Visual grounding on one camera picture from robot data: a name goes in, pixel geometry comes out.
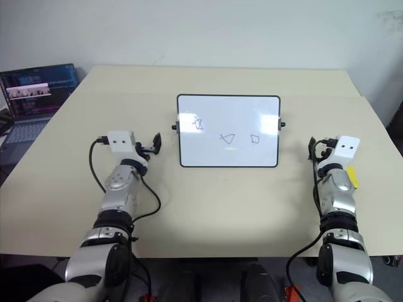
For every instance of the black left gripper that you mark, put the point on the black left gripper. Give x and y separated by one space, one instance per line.
145 151

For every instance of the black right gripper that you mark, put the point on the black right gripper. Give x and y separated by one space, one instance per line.
324 150

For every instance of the yellow object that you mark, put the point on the yellow object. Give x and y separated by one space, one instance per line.
353 177

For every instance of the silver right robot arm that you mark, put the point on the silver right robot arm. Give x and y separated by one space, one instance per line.
341 195

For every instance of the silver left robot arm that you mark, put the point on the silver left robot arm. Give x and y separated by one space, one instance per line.
118 195

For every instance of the black-framed small whiteboard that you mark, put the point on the black-framed small whiteboard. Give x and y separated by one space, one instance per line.
226 113

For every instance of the open grey laptop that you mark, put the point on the open grey laptop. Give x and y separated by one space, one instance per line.
25 132

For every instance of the dark rounded shape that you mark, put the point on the dark rounded shape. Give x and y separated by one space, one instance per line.
263 283

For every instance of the red plastic piece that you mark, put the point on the red plastic piece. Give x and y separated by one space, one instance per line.
291 294

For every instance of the small black device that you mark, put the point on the small black device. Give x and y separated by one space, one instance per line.
4 122

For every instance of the orange plastic piece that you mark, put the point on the orange plastic piece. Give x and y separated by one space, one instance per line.
148 298

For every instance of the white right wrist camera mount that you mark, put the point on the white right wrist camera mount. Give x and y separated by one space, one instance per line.
346 148

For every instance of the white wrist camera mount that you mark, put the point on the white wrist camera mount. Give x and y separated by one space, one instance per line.
121 141
346 148

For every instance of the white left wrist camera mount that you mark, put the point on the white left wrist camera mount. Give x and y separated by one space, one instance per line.
121 141

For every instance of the black table frame bar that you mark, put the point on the black table frame bar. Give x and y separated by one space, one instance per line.
217 260

